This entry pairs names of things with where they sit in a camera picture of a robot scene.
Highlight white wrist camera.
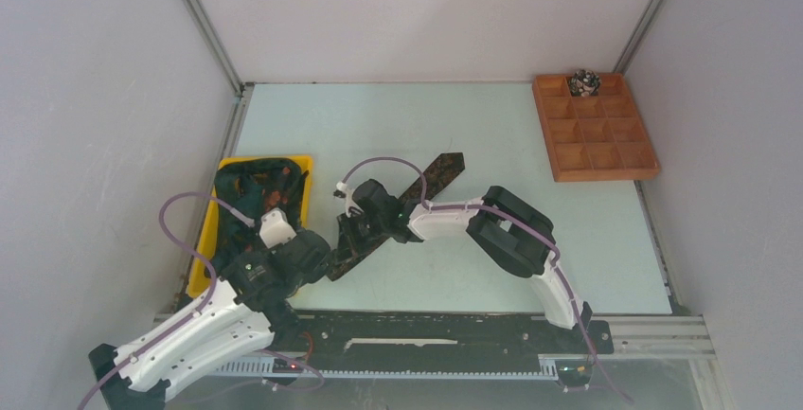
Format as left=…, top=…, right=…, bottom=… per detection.
left=259, top=208, right=296, bottom=249
left=333, top=181, right=364, bottom=217

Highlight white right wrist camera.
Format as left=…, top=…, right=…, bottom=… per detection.
left=333, top=181, right=364, bottom=217

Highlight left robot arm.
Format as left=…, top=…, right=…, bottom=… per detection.
left=89, top=230, right=331, bottom=409

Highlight dark key-patterned tie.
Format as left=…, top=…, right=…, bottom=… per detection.
left=327, top=152, right=465, bottom=281

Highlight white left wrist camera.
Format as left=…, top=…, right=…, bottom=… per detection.
left=259, top=208, right=296, bottom=249

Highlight dark green ties pile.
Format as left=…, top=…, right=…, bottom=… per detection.
left=212, top=156, right=312, bottom=263

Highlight rolled patterned tie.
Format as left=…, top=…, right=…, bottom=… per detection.
left=567, top=69, right=601, bottom=98

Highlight aluminium frame rail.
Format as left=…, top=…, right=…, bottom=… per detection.
left=144, top=312, right=717, bottom=383

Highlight yellow plastic bin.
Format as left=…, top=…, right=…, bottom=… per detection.
left=187, top=154, right=314, bottom=300

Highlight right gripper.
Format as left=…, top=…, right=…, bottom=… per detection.
left=334, top=210, right=388, bottom=264

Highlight wooden compartment tray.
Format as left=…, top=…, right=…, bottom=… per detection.
left=532, top=73, right=661, bottom=183

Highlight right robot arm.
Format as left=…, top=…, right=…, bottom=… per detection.
left=334, top=180, right=592, bottom=351

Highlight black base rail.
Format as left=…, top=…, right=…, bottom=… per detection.
left=269, top=310, right=614, bottom=376

